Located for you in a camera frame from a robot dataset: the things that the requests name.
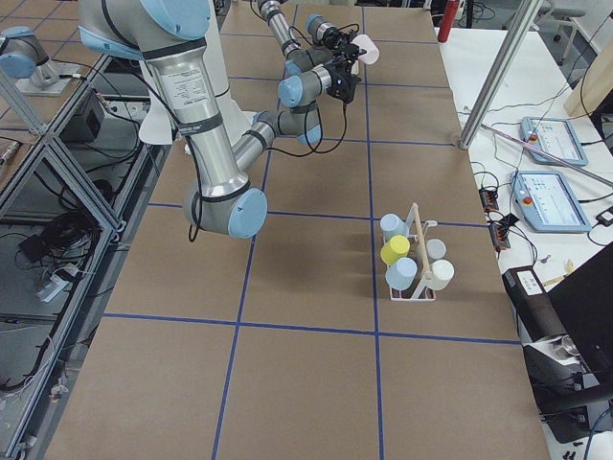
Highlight yellow plastic cup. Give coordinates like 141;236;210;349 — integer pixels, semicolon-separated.
379;235;410;266

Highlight pink plastic cup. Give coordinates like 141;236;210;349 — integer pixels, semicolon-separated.
352;34;380;65

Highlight black monitor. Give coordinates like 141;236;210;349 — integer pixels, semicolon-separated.
549;241;612;382

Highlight light blue plastic cup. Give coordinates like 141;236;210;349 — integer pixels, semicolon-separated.
385;257;418;290

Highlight aluminium frame post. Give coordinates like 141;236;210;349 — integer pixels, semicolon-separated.
459;0;543;150

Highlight pale cream plastic cup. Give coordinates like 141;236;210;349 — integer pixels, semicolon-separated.
428;260;455;291

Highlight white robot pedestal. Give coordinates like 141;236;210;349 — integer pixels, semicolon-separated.
190;1;251;149

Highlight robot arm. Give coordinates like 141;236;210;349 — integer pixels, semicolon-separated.
79;1;378;239
250;0;367;72

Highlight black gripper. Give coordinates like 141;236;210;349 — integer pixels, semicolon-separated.
323;28;362;56
327;55;360;103

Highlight black box device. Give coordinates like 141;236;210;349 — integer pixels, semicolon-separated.
502;265;567;342

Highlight white wire cup rack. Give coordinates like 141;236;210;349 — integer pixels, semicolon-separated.
388;202;438;302

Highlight far teach pendant tablet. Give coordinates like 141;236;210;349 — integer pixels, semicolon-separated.
520;117;588;167

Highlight near teach pendant tablet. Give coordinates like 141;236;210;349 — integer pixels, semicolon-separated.
511;171;591;234

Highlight metal reacher grabber stick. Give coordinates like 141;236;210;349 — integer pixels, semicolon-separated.
480;124;613;189

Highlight red bottle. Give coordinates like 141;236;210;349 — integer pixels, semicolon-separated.
437;0;461;43

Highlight grey plastic cup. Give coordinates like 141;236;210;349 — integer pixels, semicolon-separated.
426;239;447;263

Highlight teach pendant tablet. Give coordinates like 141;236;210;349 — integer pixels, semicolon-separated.
520;117;588;167
511;171;591;234

